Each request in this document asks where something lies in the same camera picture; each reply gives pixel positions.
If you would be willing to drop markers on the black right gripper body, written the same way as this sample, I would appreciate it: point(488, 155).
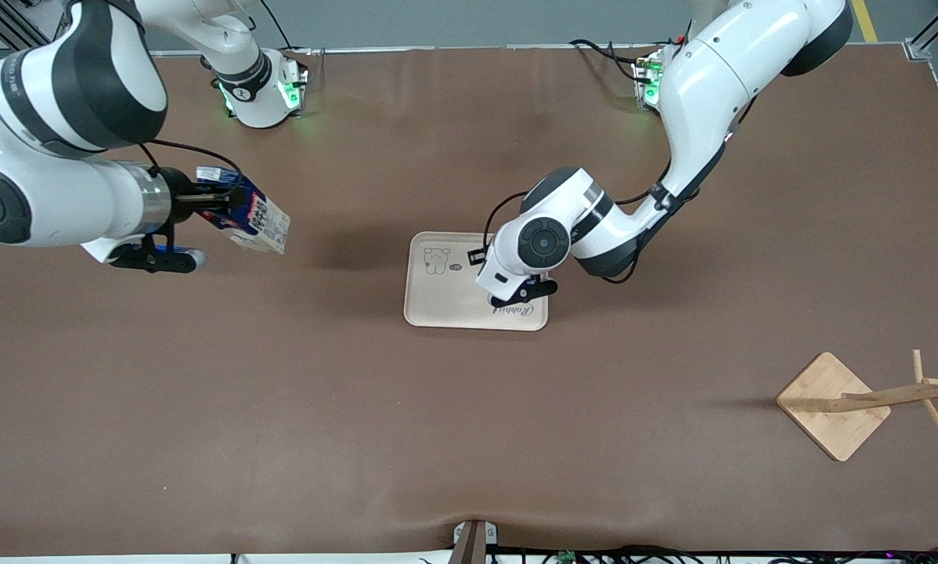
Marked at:
point(181, 193)

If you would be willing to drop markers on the blue white milk carton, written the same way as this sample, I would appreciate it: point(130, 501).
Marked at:
point(261, 223)

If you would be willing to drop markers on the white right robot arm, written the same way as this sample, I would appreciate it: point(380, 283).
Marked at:
point(62, 78)

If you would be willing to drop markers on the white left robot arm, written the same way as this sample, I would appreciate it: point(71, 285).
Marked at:
point(712, 78)

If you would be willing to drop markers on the beige tray with rabbit print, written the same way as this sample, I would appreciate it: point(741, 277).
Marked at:
point(445, 298)

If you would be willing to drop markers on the brown table mat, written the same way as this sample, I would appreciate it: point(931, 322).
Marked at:
point(281, 431)

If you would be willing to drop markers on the small green circuit board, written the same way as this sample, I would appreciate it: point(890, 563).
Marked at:
point(567, 557)

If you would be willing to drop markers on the wooden mug rack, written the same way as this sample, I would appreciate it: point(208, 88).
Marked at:
point(829, 407)

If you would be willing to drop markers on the aluminium frame post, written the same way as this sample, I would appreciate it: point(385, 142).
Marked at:
point(917, 48)
point(11, 27)

